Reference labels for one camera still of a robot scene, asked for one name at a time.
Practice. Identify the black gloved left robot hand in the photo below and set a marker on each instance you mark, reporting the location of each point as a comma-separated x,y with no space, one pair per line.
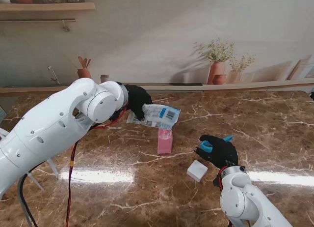
138,96

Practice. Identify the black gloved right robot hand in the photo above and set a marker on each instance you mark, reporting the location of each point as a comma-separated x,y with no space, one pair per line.
220,153

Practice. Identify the blue plastic bag clip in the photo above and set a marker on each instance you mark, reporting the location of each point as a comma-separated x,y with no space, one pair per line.
206,148

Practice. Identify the blue white seasoning bag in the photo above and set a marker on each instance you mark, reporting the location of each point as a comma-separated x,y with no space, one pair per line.
159,115

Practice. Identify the white square bottle cap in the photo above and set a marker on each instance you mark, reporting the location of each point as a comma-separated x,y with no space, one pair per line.
197,170

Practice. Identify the pink seasoning bottle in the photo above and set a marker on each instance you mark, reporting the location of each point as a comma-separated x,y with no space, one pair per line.
164,144

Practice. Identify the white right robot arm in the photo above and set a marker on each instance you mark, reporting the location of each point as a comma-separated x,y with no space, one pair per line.
240,200

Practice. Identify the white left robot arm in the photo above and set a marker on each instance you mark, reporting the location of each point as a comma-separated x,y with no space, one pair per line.
49,128

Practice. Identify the terracotta utensil pot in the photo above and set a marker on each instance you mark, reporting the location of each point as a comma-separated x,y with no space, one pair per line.
84,73

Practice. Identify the small round terracotta pot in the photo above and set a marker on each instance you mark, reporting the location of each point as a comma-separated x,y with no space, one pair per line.
219,79

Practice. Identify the pale vase with flowers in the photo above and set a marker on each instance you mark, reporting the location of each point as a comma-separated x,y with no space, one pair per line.
236,74

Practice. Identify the terracotta vase with flowers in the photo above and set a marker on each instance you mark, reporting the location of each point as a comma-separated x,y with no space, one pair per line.
216,69

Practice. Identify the metal faucet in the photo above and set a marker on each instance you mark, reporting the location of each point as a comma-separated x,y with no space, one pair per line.
54,76

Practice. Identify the wooden wall shelf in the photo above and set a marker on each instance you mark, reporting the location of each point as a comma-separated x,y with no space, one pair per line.
49,7

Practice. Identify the metal hanging rail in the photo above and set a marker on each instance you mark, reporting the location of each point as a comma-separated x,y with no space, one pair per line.
36,20

